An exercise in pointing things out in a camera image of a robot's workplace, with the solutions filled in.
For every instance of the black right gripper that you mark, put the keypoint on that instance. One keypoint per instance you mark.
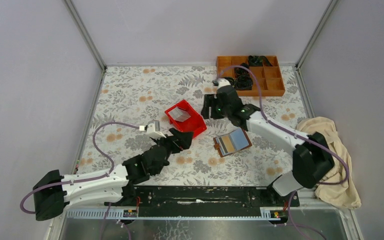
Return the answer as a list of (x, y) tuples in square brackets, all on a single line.
[(209, 100)]

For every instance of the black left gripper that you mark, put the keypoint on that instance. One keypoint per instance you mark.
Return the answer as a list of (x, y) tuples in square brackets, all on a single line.
[(183, 141)]

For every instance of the red plastic bin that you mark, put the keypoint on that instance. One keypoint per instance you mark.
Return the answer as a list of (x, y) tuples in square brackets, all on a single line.
[(194, 124)]

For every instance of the orange card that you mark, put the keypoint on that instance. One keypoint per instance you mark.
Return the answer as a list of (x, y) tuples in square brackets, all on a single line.
[(226, 146)]

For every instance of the brown leather card holder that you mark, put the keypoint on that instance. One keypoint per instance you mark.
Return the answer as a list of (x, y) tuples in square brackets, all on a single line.
[(239, 139)]

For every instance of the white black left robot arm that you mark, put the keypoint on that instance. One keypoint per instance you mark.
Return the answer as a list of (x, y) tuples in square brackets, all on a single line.
[(55, 193)]

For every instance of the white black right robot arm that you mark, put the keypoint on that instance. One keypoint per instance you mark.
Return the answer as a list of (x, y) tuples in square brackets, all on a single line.
[(311, 160)]

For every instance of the stack of credit cards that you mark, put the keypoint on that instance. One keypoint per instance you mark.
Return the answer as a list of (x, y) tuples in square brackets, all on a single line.
[(179, 114)]

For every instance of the dark rolled cloth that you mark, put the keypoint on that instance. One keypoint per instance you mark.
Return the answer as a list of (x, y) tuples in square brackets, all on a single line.
[(242, 70), (244, 83), (258, 61)]

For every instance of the floral patterned table mat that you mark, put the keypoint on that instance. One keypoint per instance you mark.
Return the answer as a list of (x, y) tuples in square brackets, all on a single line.
[(133, 96)]

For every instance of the wooden compartment tray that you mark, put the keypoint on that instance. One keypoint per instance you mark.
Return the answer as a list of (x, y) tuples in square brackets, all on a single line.
[(269, 78)]

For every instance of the beige crumpled cloth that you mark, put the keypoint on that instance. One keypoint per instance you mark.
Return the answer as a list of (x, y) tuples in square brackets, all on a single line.
[(344, 195)]

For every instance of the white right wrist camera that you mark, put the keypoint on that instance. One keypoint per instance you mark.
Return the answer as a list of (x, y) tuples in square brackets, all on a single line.
[(221, 82)]

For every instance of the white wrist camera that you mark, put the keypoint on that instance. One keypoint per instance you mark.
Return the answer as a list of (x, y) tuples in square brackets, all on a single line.
[(152, 130), (221, 82)]

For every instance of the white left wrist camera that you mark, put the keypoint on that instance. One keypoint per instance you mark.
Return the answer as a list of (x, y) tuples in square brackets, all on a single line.
[(152, 130)]

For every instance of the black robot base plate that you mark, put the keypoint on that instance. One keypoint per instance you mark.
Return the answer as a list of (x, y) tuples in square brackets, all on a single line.
[(204, 201)]

